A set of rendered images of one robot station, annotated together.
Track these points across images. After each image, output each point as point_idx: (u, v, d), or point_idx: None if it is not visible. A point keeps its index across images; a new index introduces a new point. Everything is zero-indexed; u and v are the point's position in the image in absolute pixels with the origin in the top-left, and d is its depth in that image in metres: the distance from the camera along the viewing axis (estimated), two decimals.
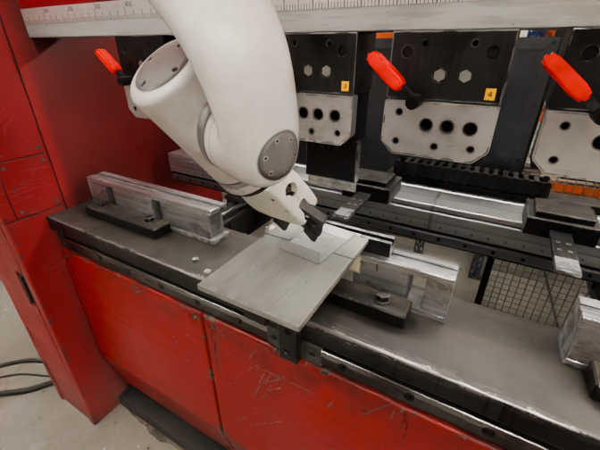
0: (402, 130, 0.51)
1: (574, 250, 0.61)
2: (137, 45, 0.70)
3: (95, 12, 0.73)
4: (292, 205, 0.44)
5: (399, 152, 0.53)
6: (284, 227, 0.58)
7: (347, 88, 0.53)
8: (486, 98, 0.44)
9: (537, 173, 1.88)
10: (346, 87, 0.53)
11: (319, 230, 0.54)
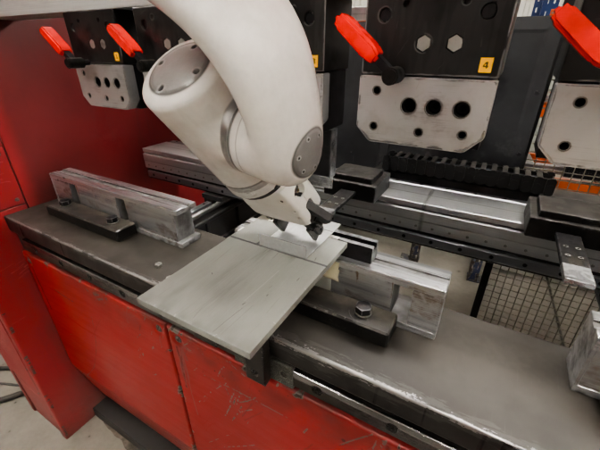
0: (380, 113, 0.42)
1: (585, 255, 0.52)
2: (86, 21, 0.62)
3: None
4: (300, 206, 0.44)
5: (379, 140, 0.45)
6: (283, 228, 0.57)
7: (316, 64, 0.44)
8: (480, 70, 0.36)
9: None
10: (315, 63, 0.44)
11: (320, 229, 0.54)
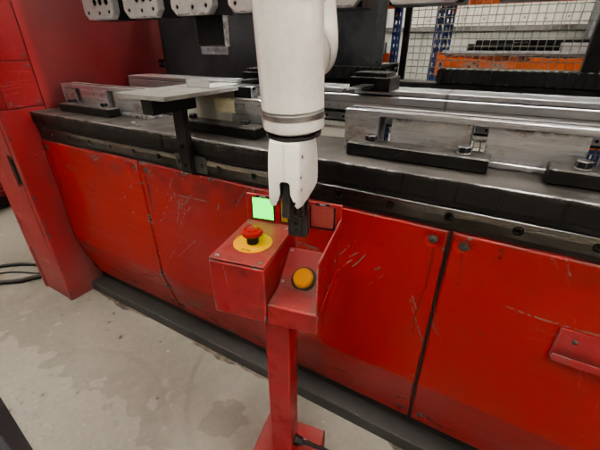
0: None
1: (367, 87, 0.93)
2: None
3: None
4: None
5: (240, 12, 0.86)
6: (305, 229, 0.56)
7: None
8: None
9: None
10: None
11: None
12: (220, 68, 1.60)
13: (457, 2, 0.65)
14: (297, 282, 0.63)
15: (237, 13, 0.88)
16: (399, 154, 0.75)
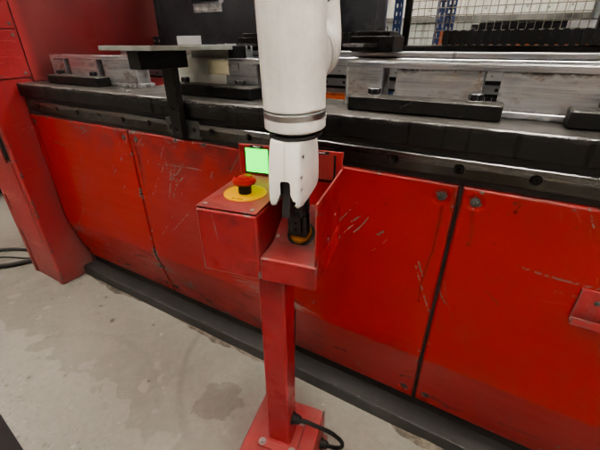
0: None
1: (370, 45, 0.88)
2: None
3: None
4: None
5: None
6: (305, 229, 0.56)
7: None
8: None
9: None
10: None
11: None
12: (215, 43, 1.54)
13: None
14: (295, 237, 0.57)
15: None
16: (404, 105, 0.69)
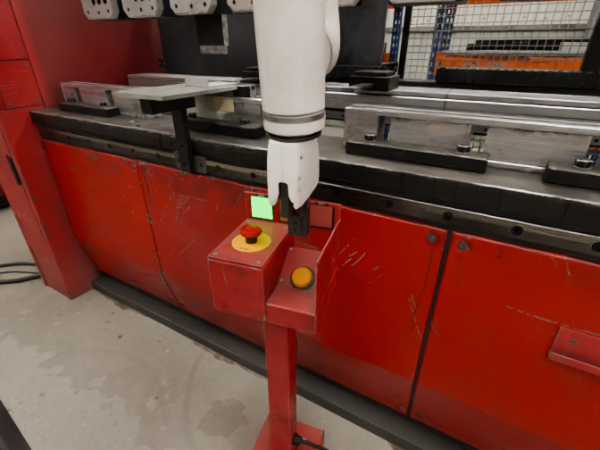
0: None
1: (366, 87, 0.93)
2: None
3: None
4: None
5: (239, 12, 0.86)
6: (305, 229, 0.56)
7: None
8: None
9: None
10: None
11: None
12: (219, 67, 1.60)
13: (456, 1, 0.65)
14: (296, 281, 0.63)
15: (236, 12, 0.88)
16: (398, 153, 0.75)
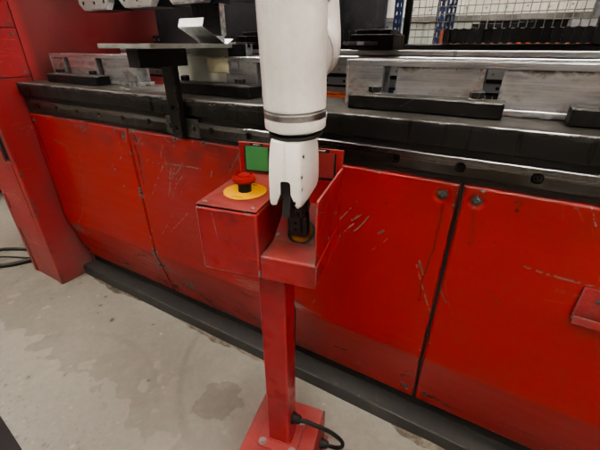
0: None
1: (370, 43, 0.87)
2: None
3: None
4: None
5: (237, 0, 0.84)
6: (305, 229, 0.56)
7: None
8: None
9: None
10: None
11: None
12: None
13: None
14: (295, 236, 0.57)
15: (233, 1, 0.86)
16: (405, 103, 0.69)
